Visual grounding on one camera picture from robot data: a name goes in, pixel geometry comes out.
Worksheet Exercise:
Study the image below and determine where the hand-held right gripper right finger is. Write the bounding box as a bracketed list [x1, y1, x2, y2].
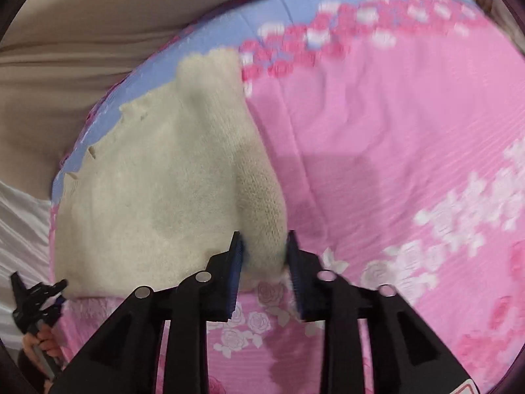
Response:
[286, 230, 478, 394]

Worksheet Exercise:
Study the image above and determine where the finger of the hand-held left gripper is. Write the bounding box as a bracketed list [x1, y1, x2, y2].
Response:
[25, 279, 69, 301]
[10, 271, 27, 305]

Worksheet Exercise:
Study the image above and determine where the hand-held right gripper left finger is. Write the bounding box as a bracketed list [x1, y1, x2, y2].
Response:
[48, 231, 246, 394]

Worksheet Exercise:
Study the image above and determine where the cream heart-patterned knit sweater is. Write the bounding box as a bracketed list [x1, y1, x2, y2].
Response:
[54, 48, 288, 297]

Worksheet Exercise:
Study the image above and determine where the person's left hand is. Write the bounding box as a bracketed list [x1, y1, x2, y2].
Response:
[21, 325, 63, 383]

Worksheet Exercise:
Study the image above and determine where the pink floral bedsheet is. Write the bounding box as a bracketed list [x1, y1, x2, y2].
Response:
[49, 0, 525, 394]

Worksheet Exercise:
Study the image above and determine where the beige draped backdrop cloth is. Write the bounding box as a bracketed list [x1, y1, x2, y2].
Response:
[0, 0, 513, 204]

